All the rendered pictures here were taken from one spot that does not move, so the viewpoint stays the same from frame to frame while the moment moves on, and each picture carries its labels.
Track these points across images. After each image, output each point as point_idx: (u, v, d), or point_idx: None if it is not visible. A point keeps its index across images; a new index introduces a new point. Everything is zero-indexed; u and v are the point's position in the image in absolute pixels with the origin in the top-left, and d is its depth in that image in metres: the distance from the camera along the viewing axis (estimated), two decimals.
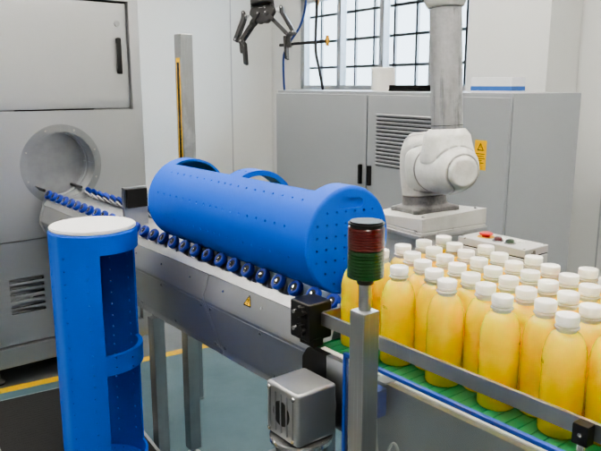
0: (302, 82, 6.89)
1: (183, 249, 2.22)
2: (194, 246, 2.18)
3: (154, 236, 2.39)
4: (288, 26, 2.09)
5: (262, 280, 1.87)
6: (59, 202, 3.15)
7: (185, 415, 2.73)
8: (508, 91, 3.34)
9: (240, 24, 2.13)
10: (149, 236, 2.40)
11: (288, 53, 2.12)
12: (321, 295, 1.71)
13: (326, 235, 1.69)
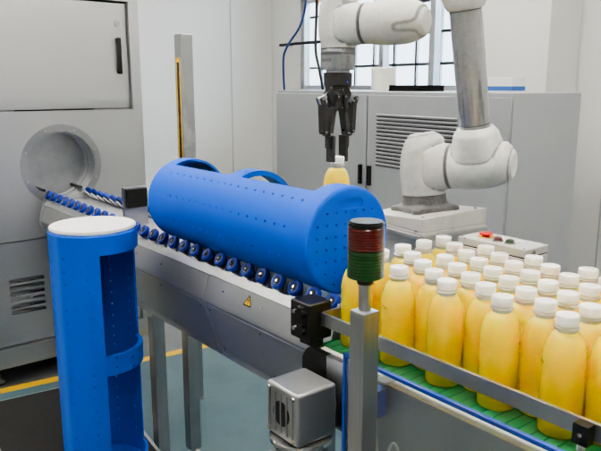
0: (302, 82, 6.89)
1: (183, 249, 2.22)
2: (194, 246, 2.18)
3: (154, 236, 2.39)
4: (321, 123, 1.79)
5: (262, 280, 1.87)
6: (59, 202, 3.15)
7: (185, 415, 2.73)
8: (508, 91, 3.34)
9: (349, 112, 1.84)
10: (149, 236, 2.40)
11: (331, 155, 1.80)
12: (321, 295, 1.71)
13: (326, 235, 1.69)
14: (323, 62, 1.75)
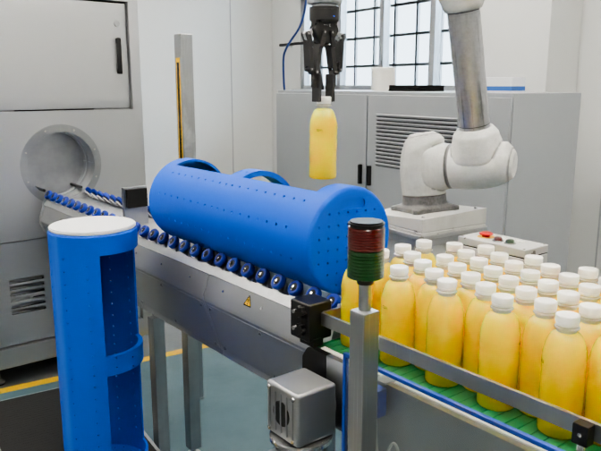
0: (302, 82, 6.89)
1: (181, 250, 2.22)
2: (195, 246, 2.18)
3: (154, 236, 2.39)
4: (307, 61, 1.71)
5: (260, 281, 1.88)
6: (59, 202, 3.15)
7: (185, 415, 2.73)
8: (508, 91, 3.34)
9: (335, 50, 1.77)
10: (149, 236, 2.40)
11: (317, 93, 1.73)
12: None
13: (328, 236, 1.68)
14: None
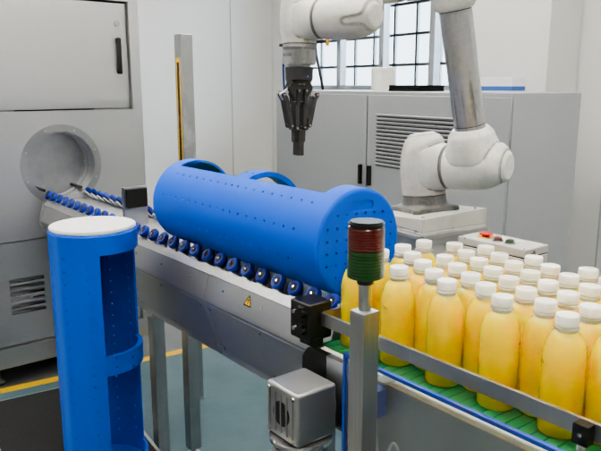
0: None
1: (178, 248, 2.24)
2: (196, 249, 2.17)
3: (154, 236, 2.39)
4: (286, 117, 1.83)
5: (255, 277, 1.90)
6: (59, 202, 3.15)
7: (185, 415, 2.73)
8: (508, 91, 3.34)
9: (308, 107, 1.87)
10: (149, 236, 2.40)
11: (298, 148, 1.85)
12: None
13: (336, 238, 1.66)
14: (284, 56, 1.79)
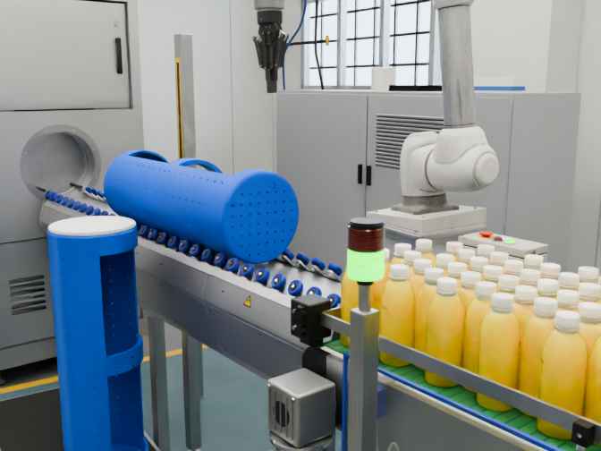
0: (302, 82, 6.89)
1: (178, 249, 2.24)
2: (196, 248, 2.17)
3: (154, 228, 2.42)
4: None
5: (255, 276, 1.90)
6: (59, 202, 3.15)
7: (185, 415, 2.73)
8: (508, 91, 3.34)
9: (283, 48, 2.00)
10: (154, 232, 2.40)
11: (268, 86, 2.04)
12: (321, 292, 1.71)
13: (241, 213, 1.98)
14: None
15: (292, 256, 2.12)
